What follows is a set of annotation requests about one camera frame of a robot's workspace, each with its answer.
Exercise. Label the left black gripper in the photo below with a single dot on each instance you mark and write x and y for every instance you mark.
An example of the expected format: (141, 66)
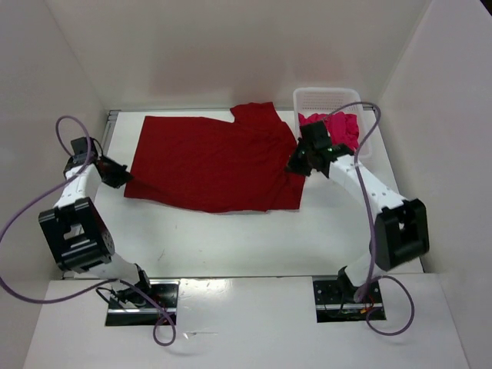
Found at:
(121, 177)

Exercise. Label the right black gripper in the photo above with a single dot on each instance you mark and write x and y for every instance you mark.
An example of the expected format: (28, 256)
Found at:
(294, 165)

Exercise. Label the red t-shirt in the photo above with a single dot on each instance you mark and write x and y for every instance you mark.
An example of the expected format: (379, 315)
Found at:
(206, 164)

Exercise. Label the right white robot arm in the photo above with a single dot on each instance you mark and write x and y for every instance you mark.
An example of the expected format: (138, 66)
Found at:
(398, 226)

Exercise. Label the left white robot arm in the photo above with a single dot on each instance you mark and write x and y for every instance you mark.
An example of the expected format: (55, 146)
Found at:
(77, 236)

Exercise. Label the pink t-shirt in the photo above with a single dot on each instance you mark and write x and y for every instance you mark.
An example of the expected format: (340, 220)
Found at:
(341, 127)

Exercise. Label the white plastic basket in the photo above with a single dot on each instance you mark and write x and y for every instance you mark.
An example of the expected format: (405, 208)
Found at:
(308, 101)

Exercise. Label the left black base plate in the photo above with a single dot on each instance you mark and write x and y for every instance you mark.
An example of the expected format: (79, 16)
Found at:
(122, 314)

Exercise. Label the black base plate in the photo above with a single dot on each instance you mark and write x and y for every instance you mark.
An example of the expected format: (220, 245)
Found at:
(122, 314)
(332, 306)

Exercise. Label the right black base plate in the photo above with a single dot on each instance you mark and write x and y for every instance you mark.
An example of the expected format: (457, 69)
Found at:
(332, 306)

